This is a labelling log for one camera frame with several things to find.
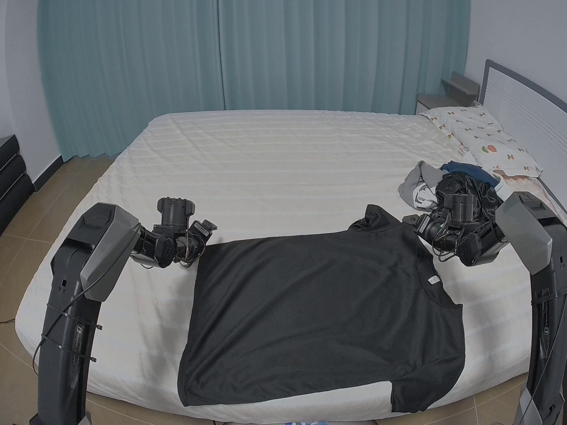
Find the black T-shirt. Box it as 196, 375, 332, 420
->
177, 204, 466, 414

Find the grey bedside table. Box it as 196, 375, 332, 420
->
416, 71, 481, 115

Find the white printed pillow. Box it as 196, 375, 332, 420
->
420, 106, 542, 177

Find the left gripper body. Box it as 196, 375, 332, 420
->
191, 219, 218, 242

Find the pile of clothes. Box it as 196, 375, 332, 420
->
399, 161, 506, 221

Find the blue-green curtain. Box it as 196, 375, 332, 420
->
38, 0, 471, 160

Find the bed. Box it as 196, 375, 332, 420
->
14, 59, 567, 425

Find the black chest of drawers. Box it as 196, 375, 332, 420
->
0, 135, 34, 234

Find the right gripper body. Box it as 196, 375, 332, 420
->
402, 214, 434, 241

